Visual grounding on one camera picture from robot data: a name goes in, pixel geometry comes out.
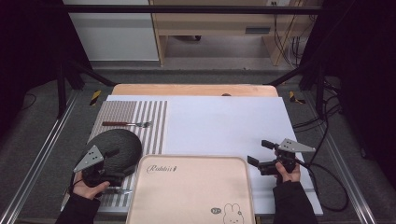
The black frame bar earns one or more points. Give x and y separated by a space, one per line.
186 9

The person's right hand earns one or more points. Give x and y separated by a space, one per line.
289 176

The white board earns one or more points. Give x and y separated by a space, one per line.
224 124

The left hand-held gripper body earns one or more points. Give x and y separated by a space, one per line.
90 158

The brown striped placemat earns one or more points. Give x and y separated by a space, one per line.
115 109

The black metal stand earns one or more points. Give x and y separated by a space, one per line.
61 90
320 90

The dark curtain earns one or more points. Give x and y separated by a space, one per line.
28 46
367 62

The metal floor rail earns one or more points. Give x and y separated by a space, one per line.
348 174
37 168

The yellow black tape strip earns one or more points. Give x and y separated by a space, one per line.
95 97
292 97

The black round plate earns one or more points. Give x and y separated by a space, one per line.
124 143

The beige tray with rabbit print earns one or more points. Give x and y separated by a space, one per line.
193 193

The person's left hand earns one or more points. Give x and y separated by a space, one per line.
88 191

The white cabinet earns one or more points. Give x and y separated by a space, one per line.
115 37

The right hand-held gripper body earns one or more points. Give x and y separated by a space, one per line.
289 155

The wooden table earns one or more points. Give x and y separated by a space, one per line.
186 90

